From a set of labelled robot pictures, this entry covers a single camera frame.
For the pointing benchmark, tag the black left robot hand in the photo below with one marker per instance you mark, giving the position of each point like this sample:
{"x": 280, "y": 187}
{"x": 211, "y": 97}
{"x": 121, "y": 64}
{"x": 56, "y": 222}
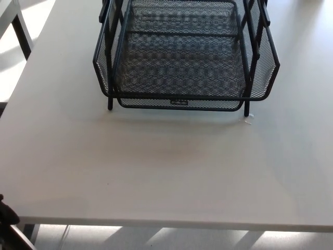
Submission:
{"x": 7, "y": 214}

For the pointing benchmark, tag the dark brown wooden furniture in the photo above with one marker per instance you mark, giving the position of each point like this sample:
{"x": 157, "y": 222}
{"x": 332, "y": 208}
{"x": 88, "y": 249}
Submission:
{"x": 20, "y": 239}

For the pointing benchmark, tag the black mesh tray with label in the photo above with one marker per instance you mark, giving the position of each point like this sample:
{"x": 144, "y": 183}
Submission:
{"x": 208, "y": 104}

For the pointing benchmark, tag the black mesh sliding tray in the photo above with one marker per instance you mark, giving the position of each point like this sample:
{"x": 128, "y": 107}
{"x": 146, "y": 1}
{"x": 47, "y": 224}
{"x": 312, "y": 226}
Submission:
{"x": 182, "y": 73}

